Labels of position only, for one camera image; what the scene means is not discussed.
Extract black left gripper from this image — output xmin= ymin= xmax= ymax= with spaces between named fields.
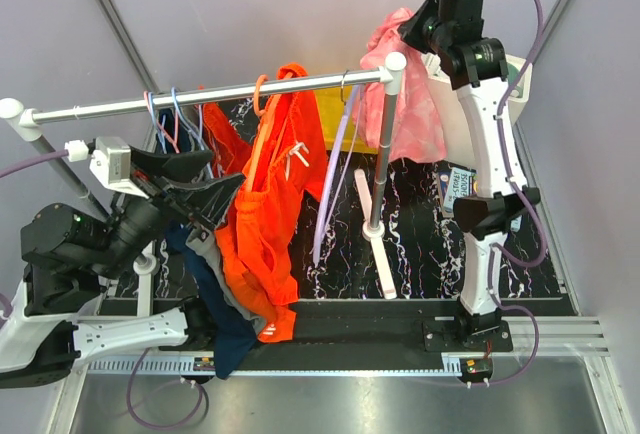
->
xmin=93 ymin=145 xmax=249 ymax=280

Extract pink patterned shorts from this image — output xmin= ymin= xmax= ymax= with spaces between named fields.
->
xmin=360 ymin=7 xmax=447 ymax=163

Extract lilac wire clothes hanger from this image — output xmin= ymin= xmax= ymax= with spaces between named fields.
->
xmin=310 ymin=69 xmax=364 ymax=268

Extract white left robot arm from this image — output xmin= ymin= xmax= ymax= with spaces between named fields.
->
xmin=1 ymin=145 xmax=245 ymax=389

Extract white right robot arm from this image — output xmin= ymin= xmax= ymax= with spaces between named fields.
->
xmin=399 ymin=0 xmax=540 ymax=351

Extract pink clothes hanger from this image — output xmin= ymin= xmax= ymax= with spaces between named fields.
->
xmin=143 ymin=91 xmax=209 ymax=228

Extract orange clothes hanger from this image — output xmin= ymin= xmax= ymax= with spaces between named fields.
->
xmin=253 ymin=74 xmax=269 ymax=118

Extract grey garment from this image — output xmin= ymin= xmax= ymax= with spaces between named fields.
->
xmin=186 ymin=226 xmax=267 ymax=335

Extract teal ceramic cup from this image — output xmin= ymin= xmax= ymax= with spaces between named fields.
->
xmin=508 ymin=63 xmax=523 ymax=98

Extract orange garment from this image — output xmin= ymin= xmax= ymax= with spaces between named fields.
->
xmin=203 ymin=91 xmax=328 ymax=343

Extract white storage box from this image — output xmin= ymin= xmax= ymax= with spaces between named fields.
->
xmin=399 ymin=51 xmax=533 ymax=160

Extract yellow plastic crate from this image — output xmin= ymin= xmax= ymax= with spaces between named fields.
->
xmin=315 ymin=86 xmax=376 ymax=154

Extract navy blue garment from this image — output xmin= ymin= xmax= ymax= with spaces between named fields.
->
xmin=157 ymin=106 xmax=257 ymax=380

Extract treehouse children's book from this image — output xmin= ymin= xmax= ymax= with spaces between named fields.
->
xmin=438 ymin=167 xmax=524 ymax=233

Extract silver clothes rack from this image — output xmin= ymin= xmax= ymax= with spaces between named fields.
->
xmin=0 ymin=51 xmax=407 ymax=313

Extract black marble table mat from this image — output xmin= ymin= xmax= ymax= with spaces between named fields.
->
xmin=109 ymin=88 xmax=571 ymax=301

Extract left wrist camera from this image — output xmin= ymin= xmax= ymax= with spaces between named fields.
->
xmin=64 ymin=136 xmax=147 ymax=198

